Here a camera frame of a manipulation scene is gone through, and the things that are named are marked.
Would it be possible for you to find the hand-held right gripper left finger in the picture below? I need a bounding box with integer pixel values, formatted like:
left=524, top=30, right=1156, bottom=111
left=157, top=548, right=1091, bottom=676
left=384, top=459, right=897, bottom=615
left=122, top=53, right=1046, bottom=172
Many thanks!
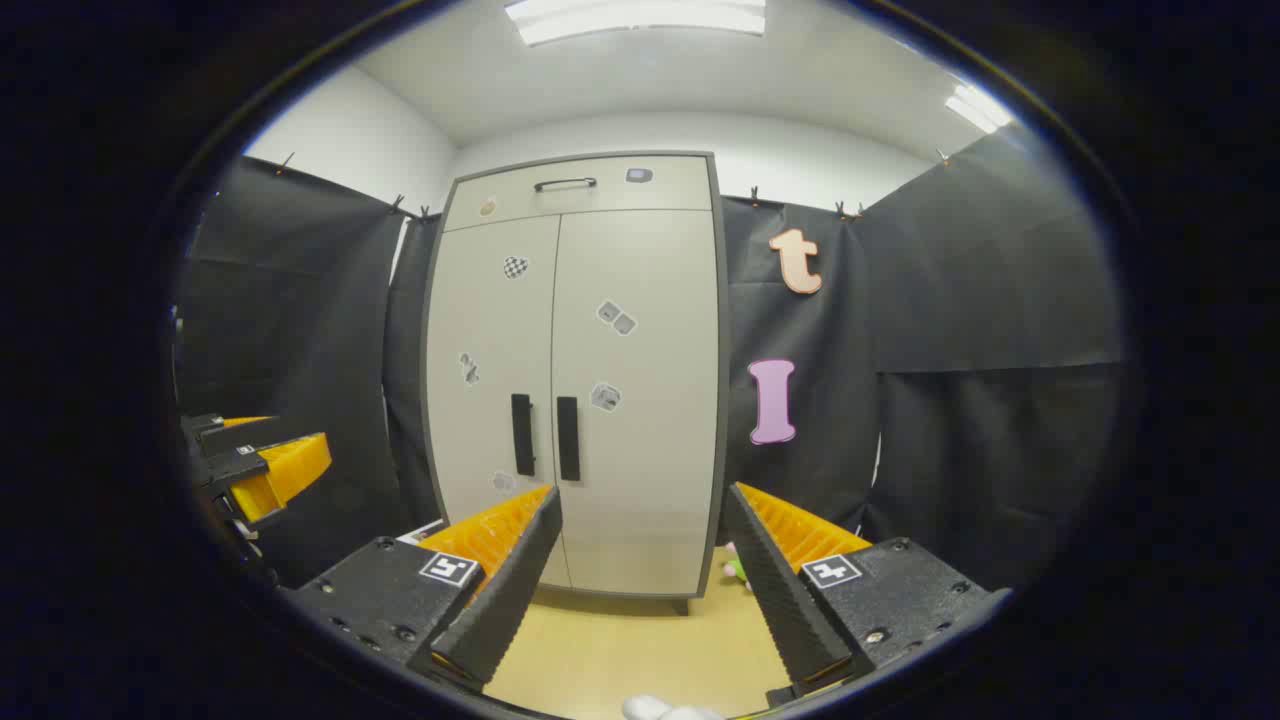
left=280, top=485, right=564, bottom=693

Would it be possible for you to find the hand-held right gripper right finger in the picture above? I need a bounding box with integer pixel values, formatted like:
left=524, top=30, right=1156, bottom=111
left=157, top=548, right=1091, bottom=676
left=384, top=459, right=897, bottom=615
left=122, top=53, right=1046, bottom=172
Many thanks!
left=722, top=483, right=1011, bottom=707

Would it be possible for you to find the grey shoe cabinet door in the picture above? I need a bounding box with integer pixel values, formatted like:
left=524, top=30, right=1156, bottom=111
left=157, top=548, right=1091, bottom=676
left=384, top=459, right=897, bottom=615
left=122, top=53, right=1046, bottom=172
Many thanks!
left=552, top=208, right=719, bottom=599
left=425, top=215, right=571, bottom=591

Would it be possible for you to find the grey double-door shoe cabinet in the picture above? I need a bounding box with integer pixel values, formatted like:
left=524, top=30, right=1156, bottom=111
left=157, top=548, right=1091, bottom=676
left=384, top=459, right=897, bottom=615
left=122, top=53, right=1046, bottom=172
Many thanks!
left=420, top=150, right=729, bottom=616

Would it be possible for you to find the grey cabinet drawer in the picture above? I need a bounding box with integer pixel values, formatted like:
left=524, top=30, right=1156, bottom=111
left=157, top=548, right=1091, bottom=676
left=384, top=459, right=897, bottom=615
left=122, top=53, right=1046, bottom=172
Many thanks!
left=443, top=155, right=713, bottom=233

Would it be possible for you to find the black backdrop cloth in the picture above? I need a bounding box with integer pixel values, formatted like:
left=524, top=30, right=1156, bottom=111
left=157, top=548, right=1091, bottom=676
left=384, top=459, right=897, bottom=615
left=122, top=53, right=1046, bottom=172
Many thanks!
left=175, top=125, right=1126, bottom=591

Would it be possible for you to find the long ceiling light panel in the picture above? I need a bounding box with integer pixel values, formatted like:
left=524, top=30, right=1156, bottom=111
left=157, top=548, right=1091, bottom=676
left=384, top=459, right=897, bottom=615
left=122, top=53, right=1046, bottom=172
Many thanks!
left=505, top=0, right=766, bottom=46

